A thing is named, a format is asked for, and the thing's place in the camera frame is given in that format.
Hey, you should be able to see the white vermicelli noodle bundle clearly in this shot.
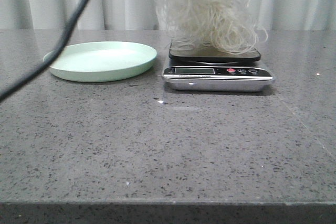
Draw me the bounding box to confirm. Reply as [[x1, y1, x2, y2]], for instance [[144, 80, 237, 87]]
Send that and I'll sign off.
[[156, 0, 259, 55]]

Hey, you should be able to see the black cable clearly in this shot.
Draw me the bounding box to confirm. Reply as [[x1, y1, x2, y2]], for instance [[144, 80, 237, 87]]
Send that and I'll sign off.
[[0, 0, 104, 102]]

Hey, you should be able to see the silver black kitchen scale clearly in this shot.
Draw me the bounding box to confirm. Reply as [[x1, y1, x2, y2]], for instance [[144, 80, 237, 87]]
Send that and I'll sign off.
[[162, 41, 275, 92]]

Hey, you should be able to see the light green round plate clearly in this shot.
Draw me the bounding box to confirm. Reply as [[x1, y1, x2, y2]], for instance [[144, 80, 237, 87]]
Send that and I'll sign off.
[[49, 41, 157, 82]]

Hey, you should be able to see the white pleated curtain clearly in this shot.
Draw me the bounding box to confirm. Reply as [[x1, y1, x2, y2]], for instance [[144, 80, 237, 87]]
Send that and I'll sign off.
[[1, 0, 335, 30]]

